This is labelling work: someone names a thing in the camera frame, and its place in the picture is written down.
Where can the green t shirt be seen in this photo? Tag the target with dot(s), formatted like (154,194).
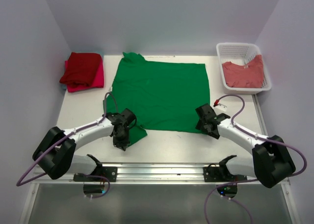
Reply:
(162,95)

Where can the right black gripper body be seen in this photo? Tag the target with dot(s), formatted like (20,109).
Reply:
(200,125)

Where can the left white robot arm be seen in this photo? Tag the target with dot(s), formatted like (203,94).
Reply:
(56,153)

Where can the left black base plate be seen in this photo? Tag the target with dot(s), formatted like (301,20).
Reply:
(110,173)

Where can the salmon t shirt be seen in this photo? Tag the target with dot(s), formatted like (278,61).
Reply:
(249,75)

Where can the aluminium mounting rail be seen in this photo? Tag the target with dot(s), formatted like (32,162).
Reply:
(144,173)

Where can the light blue folded shirt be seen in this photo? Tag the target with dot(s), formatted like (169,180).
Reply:
(64,87)

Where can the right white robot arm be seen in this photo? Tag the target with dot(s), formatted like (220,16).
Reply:
(270,161)

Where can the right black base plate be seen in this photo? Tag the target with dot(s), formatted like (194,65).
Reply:
(213,173)

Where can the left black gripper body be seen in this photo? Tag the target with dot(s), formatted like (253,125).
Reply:
(123,137)

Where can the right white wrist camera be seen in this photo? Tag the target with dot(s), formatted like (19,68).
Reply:
(218,107)

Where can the dark red folded shirt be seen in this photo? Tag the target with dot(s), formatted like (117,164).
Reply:
(81,69)

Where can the pink folded shirt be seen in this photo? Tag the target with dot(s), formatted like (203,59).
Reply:
(96,79)

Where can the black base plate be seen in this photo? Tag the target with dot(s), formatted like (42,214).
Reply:
(110,173)
(213,173)

